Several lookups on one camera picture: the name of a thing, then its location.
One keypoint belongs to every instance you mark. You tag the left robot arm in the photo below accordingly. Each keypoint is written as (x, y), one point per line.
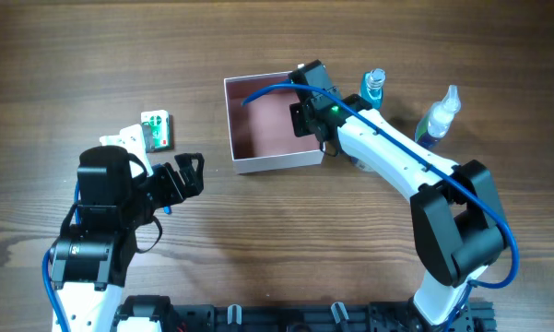
(85, 269)

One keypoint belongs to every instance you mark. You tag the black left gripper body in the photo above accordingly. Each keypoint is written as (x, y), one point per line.
(170, 180)

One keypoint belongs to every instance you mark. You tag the white pink-lined box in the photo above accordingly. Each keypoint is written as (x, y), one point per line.
(261, 132)

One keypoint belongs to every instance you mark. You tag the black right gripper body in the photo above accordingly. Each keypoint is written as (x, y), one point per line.
(298, 118)

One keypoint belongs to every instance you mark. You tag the green soap box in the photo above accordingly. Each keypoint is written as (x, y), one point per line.
(157, 130)

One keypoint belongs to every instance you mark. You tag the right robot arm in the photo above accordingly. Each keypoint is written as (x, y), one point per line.
(458, 223)

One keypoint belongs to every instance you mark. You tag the clear spray bottle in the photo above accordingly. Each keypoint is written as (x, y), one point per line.
(434, 126)

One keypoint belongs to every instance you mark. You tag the teal mouthwash bottle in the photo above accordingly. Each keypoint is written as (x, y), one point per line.
(371, 88)

